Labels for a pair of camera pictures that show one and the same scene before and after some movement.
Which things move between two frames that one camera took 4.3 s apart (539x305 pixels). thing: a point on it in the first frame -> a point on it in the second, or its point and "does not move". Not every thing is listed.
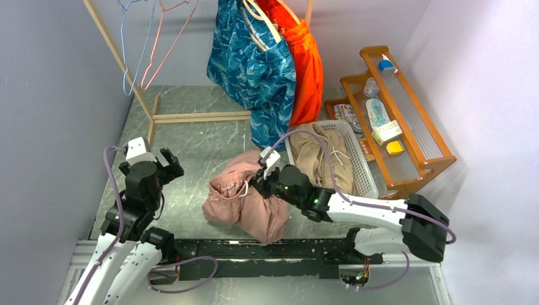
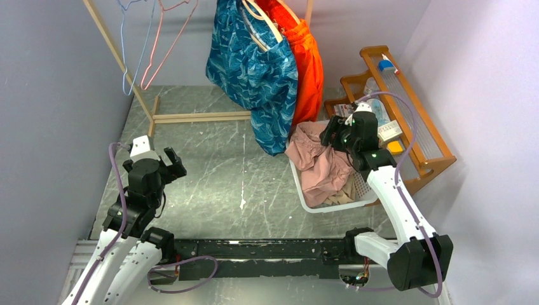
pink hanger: x=164 y=9 does not move
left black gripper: x=171 y=171 does not move
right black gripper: x=261 y=183 -> x=337 y=124
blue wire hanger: x=124 y=8 does not move
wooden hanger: x=270 y=25 does not move
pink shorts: x=231 y=201 -> x=323 y=168
